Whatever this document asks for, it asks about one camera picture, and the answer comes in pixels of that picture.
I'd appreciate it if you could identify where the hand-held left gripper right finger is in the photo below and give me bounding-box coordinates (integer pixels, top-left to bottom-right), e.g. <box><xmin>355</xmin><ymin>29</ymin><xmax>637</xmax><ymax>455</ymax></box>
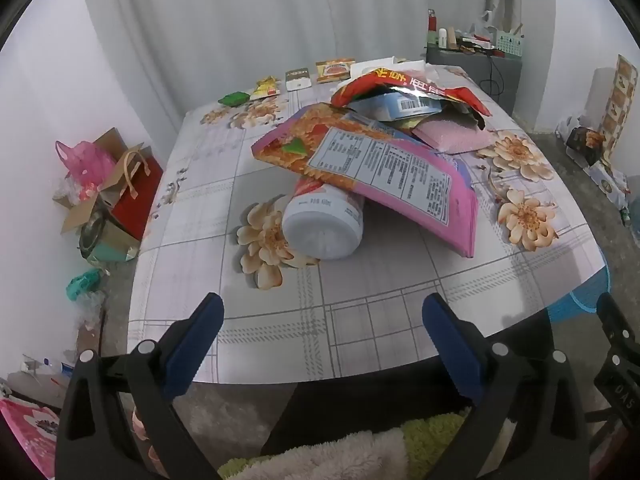
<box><xmin>421</xmin><ymin>292</ymin><xmax>591</xmax><ymax>480</ymax></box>

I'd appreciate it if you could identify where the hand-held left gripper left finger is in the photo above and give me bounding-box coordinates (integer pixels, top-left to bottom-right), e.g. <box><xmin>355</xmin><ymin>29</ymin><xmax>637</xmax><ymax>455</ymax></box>
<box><xmin>55</xmin><ymin>291</ymin><xmax>226</xmax><ymax>480</ymax></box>

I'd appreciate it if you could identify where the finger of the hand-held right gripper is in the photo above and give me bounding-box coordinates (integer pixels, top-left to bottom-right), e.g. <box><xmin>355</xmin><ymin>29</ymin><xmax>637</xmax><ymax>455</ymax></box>
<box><xmin>596</xmin><ymin>291</ymin><xmax>640</xmax><ymax>362</ymax></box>

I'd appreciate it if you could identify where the blue waste basket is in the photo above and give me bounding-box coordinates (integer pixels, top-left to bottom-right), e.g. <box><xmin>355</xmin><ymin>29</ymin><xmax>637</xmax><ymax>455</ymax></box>
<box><xmin>547</xmin><ymin>260</ymin><xmax>613</xmax><ymax>326</ymax></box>

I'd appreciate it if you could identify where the white plastic bottle red cap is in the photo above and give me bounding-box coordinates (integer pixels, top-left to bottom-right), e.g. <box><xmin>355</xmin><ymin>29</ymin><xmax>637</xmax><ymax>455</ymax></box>
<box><xmin>281</xmin><ymin>177</ymin><xmax>367</xmax><ymax>261</ymax></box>

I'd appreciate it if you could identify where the pink snack bag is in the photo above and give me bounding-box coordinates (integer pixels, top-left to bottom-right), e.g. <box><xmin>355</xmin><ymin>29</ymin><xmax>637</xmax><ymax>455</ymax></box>
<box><xmin>251</xmin><ymin>102</ymin><xmax>480</xmax><ymax>259</ymax></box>

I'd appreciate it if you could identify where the pink sponge packet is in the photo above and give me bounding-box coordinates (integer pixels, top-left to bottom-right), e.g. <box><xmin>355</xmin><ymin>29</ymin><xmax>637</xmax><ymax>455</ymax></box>
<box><xmin>411</xmin><ymin>112</ymin><xmax>493</xmax><ymax>155</ymax></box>

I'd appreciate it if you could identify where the blue and white packet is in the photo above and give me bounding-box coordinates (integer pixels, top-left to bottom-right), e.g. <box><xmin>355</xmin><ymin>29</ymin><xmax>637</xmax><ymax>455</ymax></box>
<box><xmin>357</xmin><ymin>94</ymin><xmax>443</xmax><ymax>122</ymax></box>

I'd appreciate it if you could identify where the red snack bag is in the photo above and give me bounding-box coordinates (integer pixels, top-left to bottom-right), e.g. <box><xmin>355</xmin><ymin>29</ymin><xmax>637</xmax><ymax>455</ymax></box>
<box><xmin>331</xmin><ymin>66</ymin><xmax>493</xmax><ymax>131</ymax></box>

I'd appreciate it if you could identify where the floral tablecloth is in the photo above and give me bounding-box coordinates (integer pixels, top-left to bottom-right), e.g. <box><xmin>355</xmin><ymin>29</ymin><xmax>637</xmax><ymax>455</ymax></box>
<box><xmin>127</xmin><ymin>62</ymin><xmax>601</xmax><ymax>386</ymax></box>

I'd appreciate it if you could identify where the teal plastic bag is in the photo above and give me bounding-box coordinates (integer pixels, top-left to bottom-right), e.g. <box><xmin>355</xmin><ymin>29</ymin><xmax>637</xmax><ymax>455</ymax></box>
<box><xmin>66</xmin><ymin>269</ymin><xmax>103</xmax><ymax>303</ymax></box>

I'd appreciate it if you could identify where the gold tin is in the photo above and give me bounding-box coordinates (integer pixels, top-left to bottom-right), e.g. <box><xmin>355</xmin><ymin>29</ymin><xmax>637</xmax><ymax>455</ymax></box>
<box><xmin>77</xmin><ymin>212</ymin><xmax>141</xmax><ymax>266</ymax></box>

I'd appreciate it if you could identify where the white and blue box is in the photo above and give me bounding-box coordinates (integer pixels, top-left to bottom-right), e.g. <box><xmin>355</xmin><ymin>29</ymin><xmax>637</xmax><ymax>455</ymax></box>
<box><xmin>589</xmin><ymin>160</ymin><xmax>632</xmax><ymax>207</ymax></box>

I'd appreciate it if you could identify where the red gift bag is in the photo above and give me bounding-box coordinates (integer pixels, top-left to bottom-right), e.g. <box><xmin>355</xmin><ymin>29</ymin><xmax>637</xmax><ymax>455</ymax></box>
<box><xmin>107</xmin><ymin>147</ymin><xmax>165</xmax><ymax>241</ymax></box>

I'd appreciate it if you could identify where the fluffy green and white rug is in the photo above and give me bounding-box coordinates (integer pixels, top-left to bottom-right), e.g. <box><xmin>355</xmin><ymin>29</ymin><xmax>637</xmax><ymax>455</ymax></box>
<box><xmin>217</xmin><ymin>412</ymin><xmax>516</xmax><ymax>480</ymax></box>

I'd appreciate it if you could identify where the cardboard box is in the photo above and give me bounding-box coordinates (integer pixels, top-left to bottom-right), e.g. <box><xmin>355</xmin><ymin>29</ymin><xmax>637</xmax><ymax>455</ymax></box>
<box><xmin>52</xmin><ymin>127</ymin><xmax>151</xmax><ymax>236</ymax></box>

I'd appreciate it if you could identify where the black bag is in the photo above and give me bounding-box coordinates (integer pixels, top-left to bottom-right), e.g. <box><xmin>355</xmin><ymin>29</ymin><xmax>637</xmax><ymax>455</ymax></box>
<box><xmin>565</xmin><ymin>127</ymin><xmax>608</xmax><ymax>166</ymax></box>

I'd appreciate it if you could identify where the pink floral bag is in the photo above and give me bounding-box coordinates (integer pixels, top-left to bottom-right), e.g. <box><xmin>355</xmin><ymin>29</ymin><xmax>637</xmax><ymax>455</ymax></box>
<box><xmin>0</xmin><ymin>397</ymin><xmax>61</xmax><ymax>480</ymax></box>

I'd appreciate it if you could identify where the pink plastic bag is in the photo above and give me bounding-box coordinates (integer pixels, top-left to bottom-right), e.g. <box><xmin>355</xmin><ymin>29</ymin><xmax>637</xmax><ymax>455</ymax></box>
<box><xmin>55</xmin><ymin>141</ymin><xmax>118</xmax><ymax>188</ymax></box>

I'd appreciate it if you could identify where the patterned roll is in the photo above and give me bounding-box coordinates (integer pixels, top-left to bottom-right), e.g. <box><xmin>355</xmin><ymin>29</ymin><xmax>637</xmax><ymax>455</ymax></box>
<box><xmin>600</xmin><ymin>54</ymin><xmax>639</xmax><ymax>161</ymax></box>

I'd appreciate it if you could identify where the yellow snack packet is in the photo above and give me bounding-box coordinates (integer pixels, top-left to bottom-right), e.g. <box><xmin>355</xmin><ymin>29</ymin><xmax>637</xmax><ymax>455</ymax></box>
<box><xmin>248</xmin><ymin>76</ymin><xmax>281</xmax><ymax>101</ymax></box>

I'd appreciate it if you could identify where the grey cabinet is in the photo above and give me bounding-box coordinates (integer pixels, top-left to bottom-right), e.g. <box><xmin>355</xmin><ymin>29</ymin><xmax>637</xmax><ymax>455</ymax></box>
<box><xmin>426</xmin><ymin>42</ymin><xmax>523</xmax><ymax>111</ymax></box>

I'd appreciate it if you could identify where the mint green desk calendar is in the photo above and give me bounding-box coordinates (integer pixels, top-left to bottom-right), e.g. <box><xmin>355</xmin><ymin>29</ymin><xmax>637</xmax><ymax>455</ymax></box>
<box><xmin>492</xmin><ymin>30</ymin><xmax>525</xmax><ymax>58</ymax></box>

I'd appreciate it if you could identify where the orange food packet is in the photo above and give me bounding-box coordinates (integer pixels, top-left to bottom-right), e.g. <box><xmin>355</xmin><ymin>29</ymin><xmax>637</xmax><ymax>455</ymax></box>
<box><xmin>315</xmin><ymin>57</ymin><xmax>357</xmax><ymax>83</ymax></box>

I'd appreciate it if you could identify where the white power strip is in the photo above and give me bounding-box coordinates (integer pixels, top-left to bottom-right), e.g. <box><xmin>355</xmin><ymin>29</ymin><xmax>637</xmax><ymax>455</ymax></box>
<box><xmin>457</xmin><ymin>35</ymin><xmax>495</xmax><ymax>54</ymax></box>

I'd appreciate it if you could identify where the black cable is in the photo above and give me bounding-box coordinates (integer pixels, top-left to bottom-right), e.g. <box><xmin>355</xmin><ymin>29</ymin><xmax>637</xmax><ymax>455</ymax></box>
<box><xmin>479</xmin><ymin>55</ymin><xmax>507</xmax><ymax>97</ymax></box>

